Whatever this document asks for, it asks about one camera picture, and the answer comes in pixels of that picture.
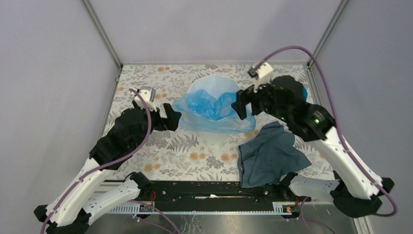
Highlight blue plastic trash bag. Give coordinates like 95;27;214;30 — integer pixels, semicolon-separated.
172;89;256;134

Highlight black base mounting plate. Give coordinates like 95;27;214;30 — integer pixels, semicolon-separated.
136;181;304;213

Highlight aluminium frame rails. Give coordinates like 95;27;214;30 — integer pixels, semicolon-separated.
42;0;372;234

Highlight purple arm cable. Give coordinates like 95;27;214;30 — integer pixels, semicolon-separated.
255;45;398;217
40;89;153;234

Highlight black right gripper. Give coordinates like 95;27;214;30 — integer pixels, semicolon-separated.
230;75;290;122

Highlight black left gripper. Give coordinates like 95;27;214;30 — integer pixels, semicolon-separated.
133;98;182;149

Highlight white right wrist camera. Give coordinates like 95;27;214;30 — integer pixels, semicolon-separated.
248;61;274;93

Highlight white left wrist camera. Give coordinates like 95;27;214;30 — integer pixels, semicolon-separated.
129;86;159;112

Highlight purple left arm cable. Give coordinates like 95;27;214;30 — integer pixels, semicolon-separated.
40;89;153;234

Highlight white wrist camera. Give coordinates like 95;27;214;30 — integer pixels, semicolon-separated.
248;61;274;93
129;86;159;112

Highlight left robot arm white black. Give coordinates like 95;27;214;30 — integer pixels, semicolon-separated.
34;103;182;234

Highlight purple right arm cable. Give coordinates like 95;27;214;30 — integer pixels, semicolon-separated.
255;45;398;217

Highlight white paper trash bin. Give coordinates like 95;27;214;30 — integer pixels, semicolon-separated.
188;74;240;144

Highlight teal folded cloth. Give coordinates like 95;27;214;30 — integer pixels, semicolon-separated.
302;85;308;101

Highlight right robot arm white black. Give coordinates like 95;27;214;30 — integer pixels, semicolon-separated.
232;76;394;218

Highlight grey-blue crumpled cloth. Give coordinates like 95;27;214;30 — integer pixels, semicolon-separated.
237;121;311;188

